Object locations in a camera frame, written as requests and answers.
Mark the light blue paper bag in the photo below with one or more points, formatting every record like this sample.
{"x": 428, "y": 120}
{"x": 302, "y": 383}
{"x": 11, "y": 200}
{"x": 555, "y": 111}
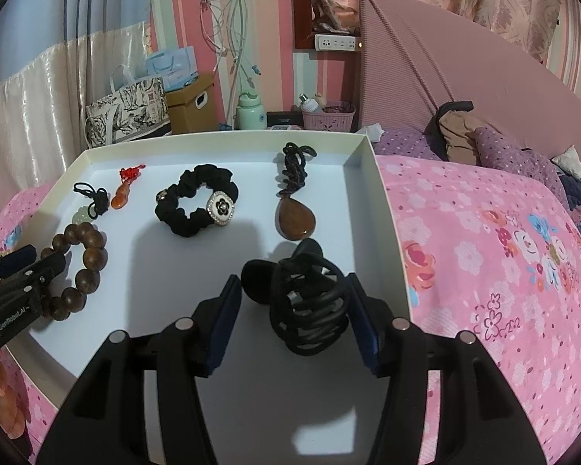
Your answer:
{"x": 172, "y": 65}

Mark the white power strip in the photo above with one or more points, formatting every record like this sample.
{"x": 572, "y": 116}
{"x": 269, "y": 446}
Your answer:
{"x": 336, "y": 42}

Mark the purple dotted pillow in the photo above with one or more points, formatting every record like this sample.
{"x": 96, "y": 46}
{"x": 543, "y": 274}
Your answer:
{"x": 518, "y": 164}

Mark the small black box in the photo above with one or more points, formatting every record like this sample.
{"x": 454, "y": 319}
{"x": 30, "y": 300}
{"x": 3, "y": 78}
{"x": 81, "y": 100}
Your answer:
{"x": 283, "y": 118}

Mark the purple dotted cloth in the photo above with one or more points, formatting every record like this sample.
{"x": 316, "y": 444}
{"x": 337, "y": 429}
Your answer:
{"x": 406, "y": 145}

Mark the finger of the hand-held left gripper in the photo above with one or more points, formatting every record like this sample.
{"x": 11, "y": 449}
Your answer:
{"x": 17, "y": 257}
{"x": 38, "y": 271}

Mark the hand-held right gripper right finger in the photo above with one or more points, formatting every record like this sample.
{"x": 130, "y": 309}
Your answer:
{"x": 363, "y": 324}

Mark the black and white floral tote bag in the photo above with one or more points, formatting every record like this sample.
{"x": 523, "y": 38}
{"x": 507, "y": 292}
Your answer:
{"x": 130, "y": 106}

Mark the pink padded headboard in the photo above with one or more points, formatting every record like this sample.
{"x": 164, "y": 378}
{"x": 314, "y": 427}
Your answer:
{"x": 440, "y": 58}

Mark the brown cardboard box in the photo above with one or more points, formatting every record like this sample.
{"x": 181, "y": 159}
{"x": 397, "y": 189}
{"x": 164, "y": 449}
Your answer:
{"x": 189, "y": 116}

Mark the white shallow box tray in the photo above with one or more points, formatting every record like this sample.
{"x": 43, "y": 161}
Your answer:
{"x": 150, "y": 261}

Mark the brown cloth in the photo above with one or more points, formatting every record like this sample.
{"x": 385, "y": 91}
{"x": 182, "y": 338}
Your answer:
{"x": 457, "y": 140}

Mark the white light bulb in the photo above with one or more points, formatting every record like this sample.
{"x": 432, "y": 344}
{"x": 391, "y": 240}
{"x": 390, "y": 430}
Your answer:
{"x": 307, "y": 102}

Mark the black scrunchie with flower charm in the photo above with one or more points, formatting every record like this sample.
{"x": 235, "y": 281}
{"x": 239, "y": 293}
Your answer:
{"x": 174, "y": 218}

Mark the pink plastic basket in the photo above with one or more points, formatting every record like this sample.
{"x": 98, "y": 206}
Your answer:
{"x": 327, "y": 120}

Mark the black hair claw clip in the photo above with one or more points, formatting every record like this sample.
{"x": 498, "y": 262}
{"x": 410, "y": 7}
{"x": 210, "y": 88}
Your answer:
{"x": 310, "y": 329}

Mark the white tissue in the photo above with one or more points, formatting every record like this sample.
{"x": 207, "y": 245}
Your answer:
{"x": 370, "y": 133}

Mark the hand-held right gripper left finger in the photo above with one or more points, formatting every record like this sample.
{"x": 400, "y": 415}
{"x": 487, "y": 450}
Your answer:
{"x": 222, "y": 319}

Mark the light green bottle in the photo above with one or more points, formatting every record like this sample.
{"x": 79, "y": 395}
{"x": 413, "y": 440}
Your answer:
{"x": 251, "y": 116}

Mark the white satin cloth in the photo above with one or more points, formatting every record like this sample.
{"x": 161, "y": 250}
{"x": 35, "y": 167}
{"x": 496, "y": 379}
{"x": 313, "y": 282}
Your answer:
{"x": 38, "y": 106}

